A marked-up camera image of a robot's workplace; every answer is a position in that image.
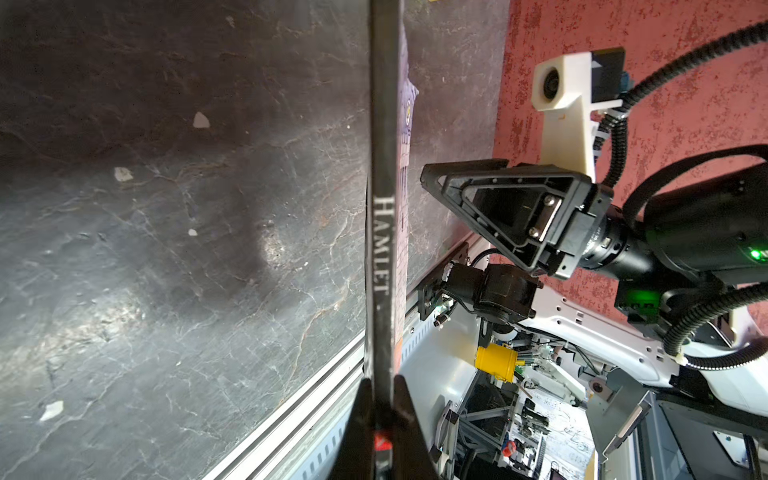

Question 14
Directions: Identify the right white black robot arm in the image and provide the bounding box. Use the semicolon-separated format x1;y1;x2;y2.
420;145;767;357

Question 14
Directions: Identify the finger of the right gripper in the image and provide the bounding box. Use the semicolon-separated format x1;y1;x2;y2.
420;159;594;273

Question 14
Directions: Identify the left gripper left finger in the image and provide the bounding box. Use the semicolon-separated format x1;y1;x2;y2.
328;378;375;480

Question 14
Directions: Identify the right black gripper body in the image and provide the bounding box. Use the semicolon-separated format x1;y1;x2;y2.
539;183;618;280

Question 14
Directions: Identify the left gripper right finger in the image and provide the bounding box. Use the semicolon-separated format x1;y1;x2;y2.
391;375;439;480

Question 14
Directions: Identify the red pink picture book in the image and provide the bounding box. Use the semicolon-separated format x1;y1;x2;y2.
365;1;408;479

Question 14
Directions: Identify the yellow cylinder part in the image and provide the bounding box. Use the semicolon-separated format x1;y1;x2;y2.
474;343;520;383

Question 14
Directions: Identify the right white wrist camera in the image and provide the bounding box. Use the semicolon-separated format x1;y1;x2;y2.
531;47;626;180

